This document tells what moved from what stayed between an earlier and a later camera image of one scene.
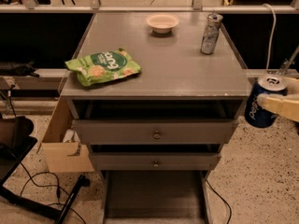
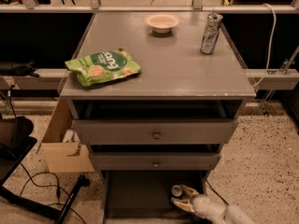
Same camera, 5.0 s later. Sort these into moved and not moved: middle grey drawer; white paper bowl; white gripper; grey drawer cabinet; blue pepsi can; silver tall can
Moved: white gripper; blue pepsi can
Not moved: grey drawer cabinet; middle grey drawer; silver tall can; white paper bowl
